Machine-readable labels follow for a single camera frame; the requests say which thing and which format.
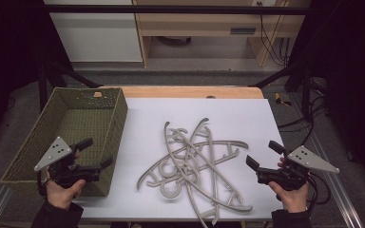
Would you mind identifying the green woven basket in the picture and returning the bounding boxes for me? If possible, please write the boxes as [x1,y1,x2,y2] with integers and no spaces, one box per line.
[0,86,129,198]

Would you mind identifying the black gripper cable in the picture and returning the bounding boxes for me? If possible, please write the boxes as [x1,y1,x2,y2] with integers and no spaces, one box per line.
[36,179,50,197]
[306,172,333,212]

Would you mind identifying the light wooden desk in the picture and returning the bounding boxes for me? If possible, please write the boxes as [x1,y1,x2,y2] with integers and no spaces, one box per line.
[132,0,312,68]

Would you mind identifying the grey drawer handle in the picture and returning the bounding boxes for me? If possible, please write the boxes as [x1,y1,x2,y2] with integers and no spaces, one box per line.
[229,27,258,35]

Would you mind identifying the black metal stand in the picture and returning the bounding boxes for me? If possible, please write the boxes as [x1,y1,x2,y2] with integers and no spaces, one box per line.
[252,59,316,123]
[37,59,103,112]

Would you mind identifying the person's left hand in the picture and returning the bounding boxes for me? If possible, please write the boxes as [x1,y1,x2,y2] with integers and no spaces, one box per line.
[45,179,87,211]

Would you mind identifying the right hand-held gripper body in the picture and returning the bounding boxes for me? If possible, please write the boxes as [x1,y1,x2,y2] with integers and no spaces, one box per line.
[256,144,341,192]

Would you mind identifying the yellow black tool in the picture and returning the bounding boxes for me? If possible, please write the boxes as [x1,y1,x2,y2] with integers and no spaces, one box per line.
[273,92,293,107]

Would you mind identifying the black floor cables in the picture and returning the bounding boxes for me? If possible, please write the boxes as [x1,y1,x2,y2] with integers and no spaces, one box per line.
[278,77,331,147]

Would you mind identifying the black hanging cables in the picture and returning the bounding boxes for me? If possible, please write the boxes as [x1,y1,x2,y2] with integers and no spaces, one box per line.
[256,1,292,67]

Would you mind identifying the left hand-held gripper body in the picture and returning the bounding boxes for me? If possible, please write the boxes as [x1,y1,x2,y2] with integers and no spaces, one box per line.
[33,136,103,190]

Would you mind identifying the dark curtain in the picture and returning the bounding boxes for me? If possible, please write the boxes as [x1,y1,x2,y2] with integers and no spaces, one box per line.
[287,0,365,194]
[0,0,74,153]

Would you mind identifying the person's right hand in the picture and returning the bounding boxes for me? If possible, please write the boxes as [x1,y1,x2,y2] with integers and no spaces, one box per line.
[268,182,311,214]

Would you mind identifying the black horizontal frame bar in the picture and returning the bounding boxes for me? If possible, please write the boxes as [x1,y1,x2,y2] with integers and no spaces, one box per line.
[43,4,311,16]

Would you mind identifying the white cabinet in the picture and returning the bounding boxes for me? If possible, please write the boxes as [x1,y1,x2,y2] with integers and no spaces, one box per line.
[43,0,144,64]

